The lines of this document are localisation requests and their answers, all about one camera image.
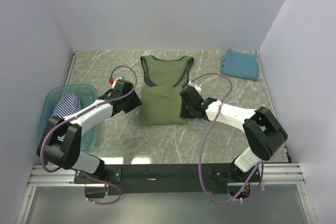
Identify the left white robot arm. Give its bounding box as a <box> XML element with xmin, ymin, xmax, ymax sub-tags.
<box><xmin>36</xmin><ymin>78</ymin><xmax>142</xmax><ymax>183</ymax></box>

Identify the olive green tank top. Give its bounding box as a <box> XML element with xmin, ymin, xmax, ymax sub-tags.
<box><xmin>139</xmin><ymin>55</ymin><xmax>194</xmax><ymax>126</ymax></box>

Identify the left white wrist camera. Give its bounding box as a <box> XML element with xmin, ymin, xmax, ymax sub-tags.
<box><xmin>109</xmin><ymin>77</ymin><xmax>125</xmax><ymax>89</ymax></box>

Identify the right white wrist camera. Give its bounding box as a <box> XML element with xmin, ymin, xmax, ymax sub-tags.
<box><xmin>188</xmin><ymin>81</ymin><xmax>202</xmax><ymax>94</ymax></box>

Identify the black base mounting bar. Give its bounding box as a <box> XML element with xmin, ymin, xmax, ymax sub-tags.
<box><xmin>91</xmin><ymin>163</ymin><xmax>260</xmax><ymax>194</ymax></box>

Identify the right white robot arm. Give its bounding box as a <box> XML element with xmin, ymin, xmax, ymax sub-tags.
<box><xmin>180</xmin><ymin>86</ymin><xmax>288</xmax><ymax>182</ymax></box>

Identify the translucent teal laundry basket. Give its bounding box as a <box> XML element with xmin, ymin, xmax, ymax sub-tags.
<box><xmin>37</xmin><ymin>84</ymin><xmax>97</xmax><ymax>143</ymax></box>

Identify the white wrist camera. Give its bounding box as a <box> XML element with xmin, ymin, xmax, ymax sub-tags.
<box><xmin>109</xmin><ymin>77</ymin><xmax>125</xmax><ymax>89</ymax></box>
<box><xmin>188</xmin><ymin>81</ymin><xmax>202</xmax><ymax>94</ymax></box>

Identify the blue white striped tank top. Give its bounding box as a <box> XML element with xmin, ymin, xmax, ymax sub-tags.
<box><xmin>51</xmin><ymin>93</ymin><xmax>83</xmax><ymax>142</ymax></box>

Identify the aluminium frame rail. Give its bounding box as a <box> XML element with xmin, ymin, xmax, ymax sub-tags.
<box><xmin>27</xmin><ymin>163</ymin><xmax>305</xmax><ymax>187</ymax></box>

